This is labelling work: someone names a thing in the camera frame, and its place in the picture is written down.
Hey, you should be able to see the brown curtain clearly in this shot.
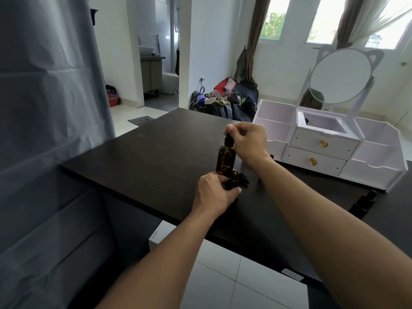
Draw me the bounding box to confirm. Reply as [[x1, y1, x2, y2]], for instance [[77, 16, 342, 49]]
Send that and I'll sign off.
[[336, 0, 368, 50], [246, 0, 273, 88]]

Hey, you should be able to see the green hanging jacket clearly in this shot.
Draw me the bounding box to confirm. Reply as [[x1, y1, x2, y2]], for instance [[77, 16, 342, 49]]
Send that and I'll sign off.
[[233, 46, 247, 83]]

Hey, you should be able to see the pile of bags and clothes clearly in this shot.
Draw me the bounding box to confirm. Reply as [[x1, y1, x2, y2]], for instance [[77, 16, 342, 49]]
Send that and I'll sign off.
[[189, 81, 260, 123]]

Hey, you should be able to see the small dark glass bottle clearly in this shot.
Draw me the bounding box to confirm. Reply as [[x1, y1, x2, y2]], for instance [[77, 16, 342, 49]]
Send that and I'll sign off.
[[225, 170, 242, 191]]

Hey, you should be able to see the person's right forearm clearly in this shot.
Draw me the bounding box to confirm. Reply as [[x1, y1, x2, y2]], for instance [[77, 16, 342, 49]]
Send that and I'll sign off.
[[248, 153, 412, 309]]

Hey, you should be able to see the white cosmetic organizer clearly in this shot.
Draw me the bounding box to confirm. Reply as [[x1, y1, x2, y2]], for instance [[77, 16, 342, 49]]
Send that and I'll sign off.
[[252, 99, 409, 193]]

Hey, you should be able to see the grey fabric backdrop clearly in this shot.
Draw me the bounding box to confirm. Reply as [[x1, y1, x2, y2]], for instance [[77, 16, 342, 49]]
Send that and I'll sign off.
[[0, 0, 117, 309]]

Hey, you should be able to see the person's right hand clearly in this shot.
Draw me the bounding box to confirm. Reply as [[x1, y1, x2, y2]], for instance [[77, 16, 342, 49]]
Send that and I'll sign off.
[[225, 122, 270, 163]]

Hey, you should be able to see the person's left forearm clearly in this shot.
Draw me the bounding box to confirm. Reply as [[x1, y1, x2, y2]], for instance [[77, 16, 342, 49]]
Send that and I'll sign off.
[[104, 212, 223, 309]]

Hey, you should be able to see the sheer white curtain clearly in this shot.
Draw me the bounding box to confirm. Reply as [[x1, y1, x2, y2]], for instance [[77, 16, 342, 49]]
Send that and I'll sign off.
[[350, 0, 412, 46]]

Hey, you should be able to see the round cat-ear mirror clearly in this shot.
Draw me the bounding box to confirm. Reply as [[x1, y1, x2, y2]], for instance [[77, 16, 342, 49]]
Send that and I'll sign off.
[[295, 45, 386, 119]]

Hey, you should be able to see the red and black bag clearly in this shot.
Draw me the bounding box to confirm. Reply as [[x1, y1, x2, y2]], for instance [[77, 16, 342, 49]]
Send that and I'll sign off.
[[106, 84, 120, 108]]

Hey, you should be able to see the wooden vanity cabinet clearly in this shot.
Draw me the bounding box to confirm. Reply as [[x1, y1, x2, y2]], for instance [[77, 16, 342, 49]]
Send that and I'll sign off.
[[140, 56, 163, 94]]

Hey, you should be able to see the red suitcase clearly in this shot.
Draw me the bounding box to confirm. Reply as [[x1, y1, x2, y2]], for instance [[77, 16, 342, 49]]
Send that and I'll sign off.
[[213, 77, 238, 94]]

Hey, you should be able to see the person's left hand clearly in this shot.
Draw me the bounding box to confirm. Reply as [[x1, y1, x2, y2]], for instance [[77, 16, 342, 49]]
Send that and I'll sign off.
[[192, 172, 242, 220]]

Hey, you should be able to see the white drawer with gold knob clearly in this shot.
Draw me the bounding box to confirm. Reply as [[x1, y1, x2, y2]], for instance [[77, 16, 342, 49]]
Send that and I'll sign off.
[[283, 146, 348, 176], [289, 128, 360, 160]]

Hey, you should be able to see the grey floor mat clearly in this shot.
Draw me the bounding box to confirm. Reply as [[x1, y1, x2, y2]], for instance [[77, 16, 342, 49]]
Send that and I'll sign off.
[[128, 115, 155, 127]]

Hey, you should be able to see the tall amber dropper bottle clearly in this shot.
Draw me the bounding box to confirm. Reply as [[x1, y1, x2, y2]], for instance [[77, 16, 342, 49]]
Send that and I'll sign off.
[[216, 133, 237, 176]]

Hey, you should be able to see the white box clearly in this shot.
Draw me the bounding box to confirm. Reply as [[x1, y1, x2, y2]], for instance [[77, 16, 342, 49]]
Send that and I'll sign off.
[[148, 220, 178, 255]]

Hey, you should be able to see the white toilet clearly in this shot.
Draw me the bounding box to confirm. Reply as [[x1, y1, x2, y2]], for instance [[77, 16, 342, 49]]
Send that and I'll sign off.
[[162, 72, 179, 95]]

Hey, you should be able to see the window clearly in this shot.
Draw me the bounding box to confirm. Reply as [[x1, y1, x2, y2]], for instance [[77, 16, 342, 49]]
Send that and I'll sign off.
[[306, 0, 348, 44], [259, 0, 292, 41], [365, 0, 412, 50]]

